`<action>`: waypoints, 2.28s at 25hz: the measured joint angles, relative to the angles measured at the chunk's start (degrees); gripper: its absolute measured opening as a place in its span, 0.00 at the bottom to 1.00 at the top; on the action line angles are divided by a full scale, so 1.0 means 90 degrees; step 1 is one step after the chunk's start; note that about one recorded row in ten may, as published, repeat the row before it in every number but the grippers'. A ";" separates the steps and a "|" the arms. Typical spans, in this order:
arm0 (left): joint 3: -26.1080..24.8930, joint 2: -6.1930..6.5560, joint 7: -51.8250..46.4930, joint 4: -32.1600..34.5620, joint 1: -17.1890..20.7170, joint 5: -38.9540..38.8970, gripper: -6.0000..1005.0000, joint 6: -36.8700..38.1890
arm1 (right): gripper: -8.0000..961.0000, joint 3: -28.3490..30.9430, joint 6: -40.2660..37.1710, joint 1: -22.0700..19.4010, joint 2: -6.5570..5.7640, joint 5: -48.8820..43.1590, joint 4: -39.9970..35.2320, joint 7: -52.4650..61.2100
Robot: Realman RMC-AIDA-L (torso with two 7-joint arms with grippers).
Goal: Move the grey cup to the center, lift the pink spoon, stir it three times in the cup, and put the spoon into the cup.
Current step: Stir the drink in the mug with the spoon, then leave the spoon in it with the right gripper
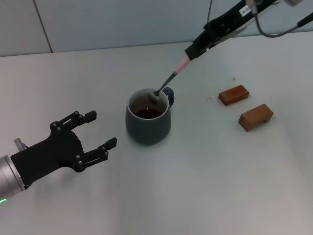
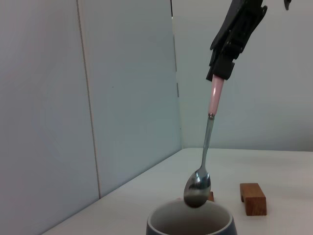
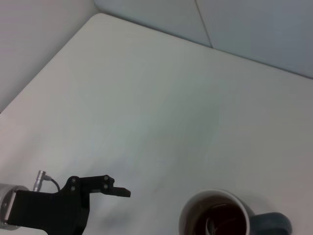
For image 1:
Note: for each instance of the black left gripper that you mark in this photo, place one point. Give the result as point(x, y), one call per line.
point(51, 151)

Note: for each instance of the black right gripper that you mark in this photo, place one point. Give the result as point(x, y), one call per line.
point(234, 17)

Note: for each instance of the dark grey ceramic cup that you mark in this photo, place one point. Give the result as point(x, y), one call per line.
point(146, 129)

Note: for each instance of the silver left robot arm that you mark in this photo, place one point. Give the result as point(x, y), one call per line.
point(8, 175)

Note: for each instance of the flat brown wooden block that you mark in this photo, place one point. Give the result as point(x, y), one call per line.
point(232, 95)

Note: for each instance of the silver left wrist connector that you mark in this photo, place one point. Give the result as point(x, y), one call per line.
point(20, 144)

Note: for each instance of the tall brown wooden block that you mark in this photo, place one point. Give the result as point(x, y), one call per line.
point(254, 117)

